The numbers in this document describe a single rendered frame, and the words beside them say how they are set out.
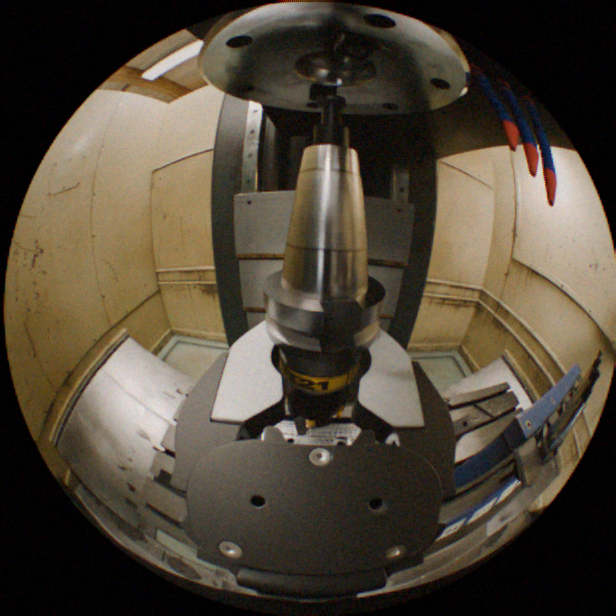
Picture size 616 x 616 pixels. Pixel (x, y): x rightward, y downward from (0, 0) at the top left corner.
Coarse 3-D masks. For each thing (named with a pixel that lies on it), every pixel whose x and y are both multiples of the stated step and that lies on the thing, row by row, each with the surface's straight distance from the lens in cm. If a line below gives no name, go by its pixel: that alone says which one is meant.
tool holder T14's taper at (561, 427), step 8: (576, 400) 29; (568, 408) 30; (576, 408) 29; (584, 408) 30; (560, 416) 31; (568, 416) 29; (576, 416) 29; (552, 424) 31; (560, 424) 30; (568, 424) 30; (552, 432) 30; (560, 432) 30; (568, 432) 31; (552, 440) 30; (560, 440) 31; (552, 448) 31
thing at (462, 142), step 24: (480, 96) 33; (288, 120) 49; (312, 120) 49; (360, 120) 47; (384, 120) 46; (408, 120) 44; (432, 120) 43; (456, 120) 41; (480, 120) 39; (528, 120) 36; (552, 120) 34; (408, 144) 58; (432, 144) 55; (456, 144) 52; (480, 144) 49; (504, 144) 46; (552, 144) 40
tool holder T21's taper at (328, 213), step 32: (320, 160) 9; (352, 160) 9; (320, 192) 8; (352, 192) 9; (320, 224) 8; (352, 224) 9; (288, 256) 9; (320, 256) 8; (352, 256) 9; (288, 288) 9; (320, 288) 8; (352, 288) 9
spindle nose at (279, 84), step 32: (224, 32) 12; (256, 32) 12; (288, 32) 12; (320, 32) 12; (352, 32) 11; (384, 32) 11; (416, 32) 11; (224, 64) 14; (256, 64) 14; (288, 64) 14; (320, 64) 17; (352, 64) 17; (384, 64) 13; (416, 64) 13; (448, 64) 13; (256, 96) 17; (288, 96) 17; (352, 96) 17; (384, 96) 17; (416, 96) 16; (448, 96) 16
